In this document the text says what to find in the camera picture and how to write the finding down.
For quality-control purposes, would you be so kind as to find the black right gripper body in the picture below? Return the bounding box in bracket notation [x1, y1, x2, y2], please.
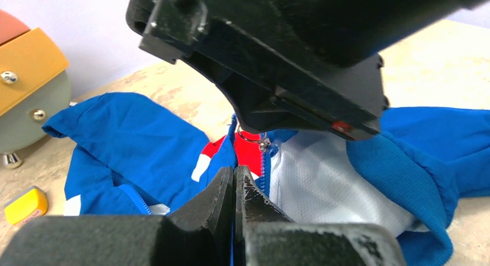
[125, 0, 488, 67]

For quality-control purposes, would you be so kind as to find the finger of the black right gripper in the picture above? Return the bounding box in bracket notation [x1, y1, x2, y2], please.
[183, 23, 389, 141]

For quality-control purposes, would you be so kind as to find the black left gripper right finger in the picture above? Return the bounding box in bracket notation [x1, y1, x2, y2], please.
[234, 166, 406, 265]

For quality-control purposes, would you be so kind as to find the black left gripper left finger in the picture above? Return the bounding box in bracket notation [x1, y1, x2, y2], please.
[1, 167, 234, 265]

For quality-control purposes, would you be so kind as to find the silver zipper pull ring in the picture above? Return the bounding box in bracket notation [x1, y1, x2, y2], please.
[236, 124, 272, 153]

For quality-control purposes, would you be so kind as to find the blue white red jacket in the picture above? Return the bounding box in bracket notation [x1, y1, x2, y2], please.
[43, 93, 489, 265]

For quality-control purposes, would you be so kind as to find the small yellow grey block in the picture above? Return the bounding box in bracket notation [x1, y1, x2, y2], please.
[3, 186, 49, 226]

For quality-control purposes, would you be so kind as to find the round white drawer cabinet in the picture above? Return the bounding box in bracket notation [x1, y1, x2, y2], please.
[1, 11, 72, 169]

